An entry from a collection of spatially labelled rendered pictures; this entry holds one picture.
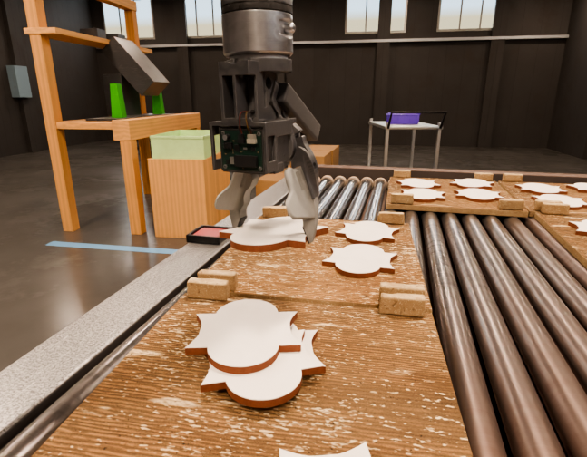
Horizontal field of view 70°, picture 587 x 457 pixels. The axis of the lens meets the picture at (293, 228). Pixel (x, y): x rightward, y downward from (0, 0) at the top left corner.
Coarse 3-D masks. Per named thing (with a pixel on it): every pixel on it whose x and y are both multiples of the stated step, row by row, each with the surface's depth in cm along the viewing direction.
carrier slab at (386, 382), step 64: (192, 320) 54; (320, 320) 54; (384, 320) 54; (128, 384) 42; (192, 384) 42; (320, 384) 42; (384, 384) 42; (448, 384) 42; (64, 448) 34; (128, 448) 34; (192, 448) 34; (256, 448) 34; (320, 448) 34; (384, 448) 34; (448, 448) 34
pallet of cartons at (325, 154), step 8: (320, 152) 431; (328, 152) 432; (336, 152) 474; (320, 160) 406; (328, 160) 435; (336, 160) 479; (264, 176) 449; (272, 176) 449; (280, 176) 449; (264, 184) 429; (272, 184) 426; (256, 192) 434
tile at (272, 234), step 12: (240, 228) 54; (252, 228) 53; (264, 228) 53; (276, 228) 53; (288, 228) 53; (300, 228) 53; (324, 228) 53; (240, 240) 48; (252, 240) 48; (264, 240) 48; (276, 240) 48; (288, 240) 49; (300, 240) 48
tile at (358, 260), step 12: (336, 252) 74; (348, 252) 74; (360, 252) 74; (372, 252) 74; (384, 252) 74; (324, 264) 71; (336, 264) 69; (348, 264) 69; (360, 264) 69; (372, 264) 69; (384, 264) 69; (348, 276) 67; (360, 276) 66; (372, 276) 67
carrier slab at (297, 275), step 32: (320, 224) 94; (224, 256) 75; (256, 256) 75; (288, 256) 75; (320, 256) 75; (416, 256) 75; (256, 288) 63; (288, 288) 63; (320, 288) 63; (352, 288) 63
